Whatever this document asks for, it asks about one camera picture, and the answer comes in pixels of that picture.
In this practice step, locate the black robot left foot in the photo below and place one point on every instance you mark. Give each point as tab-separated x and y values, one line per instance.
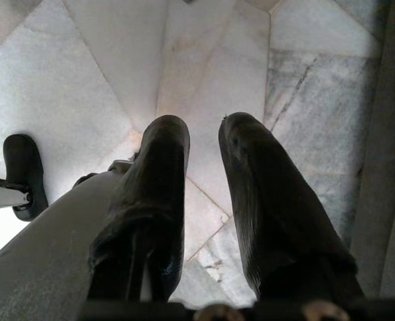
23	157

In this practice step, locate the grey furniture side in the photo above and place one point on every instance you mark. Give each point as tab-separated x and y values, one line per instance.
388	150

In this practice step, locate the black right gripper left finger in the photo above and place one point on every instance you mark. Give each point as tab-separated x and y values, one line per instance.
150	200

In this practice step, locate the silver robot right leg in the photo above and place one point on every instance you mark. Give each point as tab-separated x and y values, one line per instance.
50	250

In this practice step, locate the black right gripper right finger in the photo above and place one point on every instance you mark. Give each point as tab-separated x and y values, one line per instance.
278	217

